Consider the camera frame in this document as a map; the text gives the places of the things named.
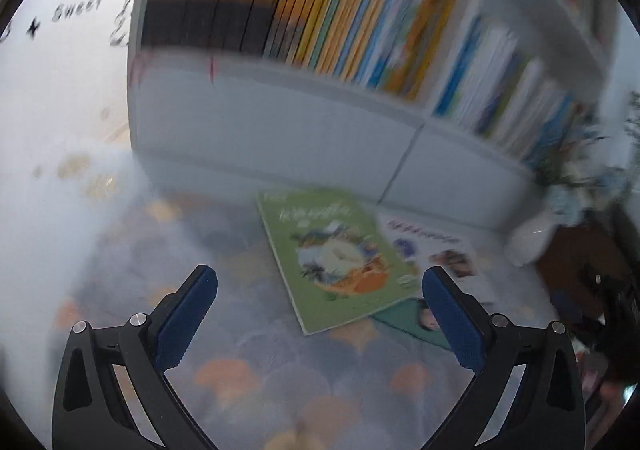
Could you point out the white spiral picture book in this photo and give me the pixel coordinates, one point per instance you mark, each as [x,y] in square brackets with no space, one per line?
[430,235]

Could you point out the white bookshelf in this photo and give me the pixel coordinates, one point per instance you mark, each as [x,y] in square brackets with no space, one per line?
[275,129]

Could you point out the light green picture book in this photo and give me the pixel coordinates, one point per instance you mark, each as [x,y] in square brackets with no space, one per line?
[320,230]

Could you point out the row of upright books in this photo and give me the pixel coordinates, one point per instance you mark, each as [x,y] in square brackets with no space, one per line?
[350,4]

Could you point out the brown wooden cabinet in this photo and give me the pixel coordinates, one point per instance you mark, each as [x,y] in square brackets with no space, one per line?
[570,255]

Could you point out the green book girl cover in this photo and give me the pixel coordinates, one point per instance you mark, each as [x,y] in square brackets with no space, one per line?
[400,320]

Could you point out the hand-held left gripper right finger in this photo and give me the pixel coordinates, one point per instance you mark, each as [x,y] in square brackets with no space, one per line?
[452,315]

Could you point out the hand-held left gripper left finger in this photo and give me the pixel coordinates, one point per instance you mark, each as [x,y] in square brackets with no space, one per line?
[187,315]

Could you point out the blue white flower bouquet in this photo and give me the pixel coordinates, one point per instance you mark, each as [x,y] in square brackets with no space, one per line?
[565,200]

